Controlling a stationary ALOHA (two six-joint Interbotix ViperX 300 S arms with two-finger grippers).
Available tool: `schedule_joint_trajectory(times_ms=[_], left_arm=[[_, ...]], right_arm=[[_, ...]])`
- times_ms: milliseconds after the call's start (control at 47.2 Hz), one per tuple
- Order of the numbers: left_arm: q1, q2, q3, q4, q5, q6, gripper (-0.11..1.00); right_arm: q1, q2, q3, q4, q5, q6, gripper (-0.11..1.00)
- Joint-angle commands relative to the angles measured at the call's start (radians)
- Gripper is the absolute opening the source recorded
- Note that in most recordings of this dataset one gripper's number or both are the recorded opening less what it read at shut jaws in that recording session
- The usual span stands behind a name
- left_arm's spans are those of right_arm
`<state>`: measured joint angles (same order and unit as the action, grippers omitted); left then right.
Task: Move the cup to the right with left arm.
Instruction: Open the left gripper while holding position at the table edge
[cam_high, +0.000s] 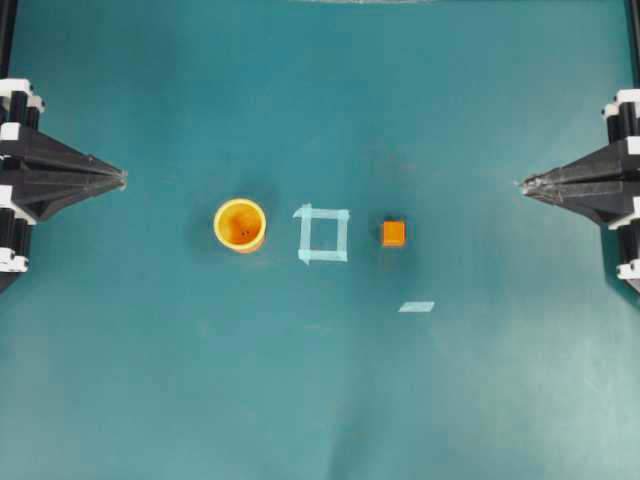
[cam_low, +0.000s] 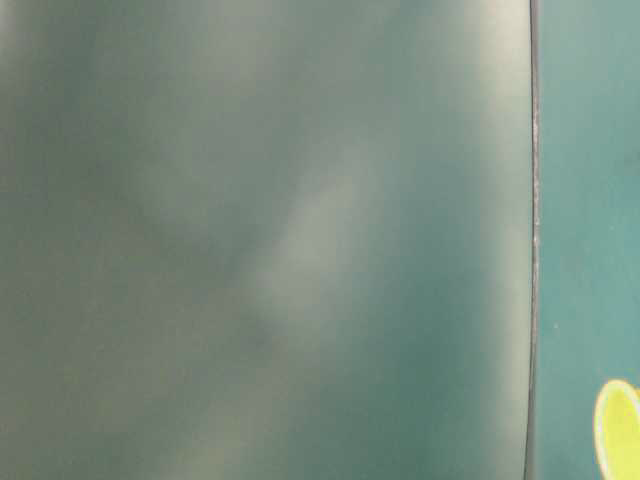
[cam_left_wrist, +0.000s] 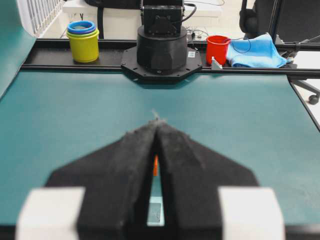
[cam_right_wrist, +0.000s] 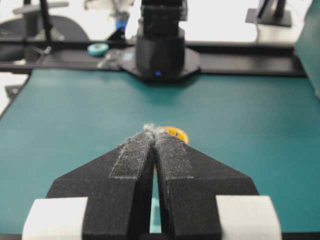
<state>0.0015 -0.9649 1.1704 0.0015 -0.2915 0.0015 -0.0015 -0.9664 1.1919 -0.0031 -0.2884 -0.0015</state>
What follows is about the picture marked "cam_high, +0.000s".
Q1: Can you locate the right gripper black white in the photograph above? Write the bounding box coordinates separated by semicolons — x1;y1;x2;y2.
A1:
519;88;639;280

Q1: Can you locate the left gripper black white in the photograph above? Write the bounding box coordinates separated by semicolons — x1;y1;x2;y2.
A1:
1;78;126;273

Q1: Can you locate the yellow orange plastic cup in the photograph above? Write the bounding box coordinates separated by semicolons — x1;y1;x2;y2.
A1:
213;198;267;254

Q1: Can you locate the small orange cube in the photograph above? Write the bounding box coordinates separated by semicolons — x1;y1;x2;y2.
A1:
380;216;406;248

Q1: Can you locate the light blue tape strip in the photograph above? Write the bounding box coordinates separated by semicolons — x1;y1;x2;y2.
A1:
398;301;435;313

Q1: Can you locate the light blue tape square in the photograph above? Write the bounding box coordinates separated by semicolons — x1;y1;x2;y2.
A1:
292;203;350;265

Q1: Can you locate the black left frame post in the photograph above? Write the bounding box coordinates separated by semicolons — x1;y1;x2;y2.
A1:
0;0;18;79

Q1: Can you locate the black frame post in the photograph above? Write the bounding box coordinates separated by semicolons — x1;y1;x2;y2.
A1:
0;0;18;79
624;0;640;88

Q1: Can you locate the black right frame post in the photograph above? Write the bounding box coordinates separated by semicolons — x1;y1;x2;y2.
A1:
624;0;640;88

